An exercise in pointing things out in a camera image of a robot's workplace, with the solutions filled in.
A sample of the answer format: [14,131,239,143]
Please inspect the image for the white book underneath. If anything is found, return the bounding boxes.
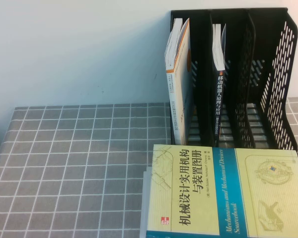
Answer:
[138,166,152,238]

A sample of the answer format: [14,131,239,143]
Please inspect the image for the yellow mechanisms sourcebook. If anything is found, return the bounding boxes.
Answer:
[146,144,298,238]

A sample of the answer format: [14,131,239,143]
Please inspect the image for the white ROS2 programming book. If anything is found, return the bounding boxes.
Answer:
[164,17,198,146]

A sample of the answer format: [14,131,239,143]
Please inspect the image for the dark mobile robot book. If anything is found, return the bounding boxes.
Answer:
[212,23,227,147]

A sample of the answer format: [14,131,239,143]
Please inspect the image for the black perforated book stand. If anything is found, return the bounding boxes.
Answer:
[170,7,298,157]

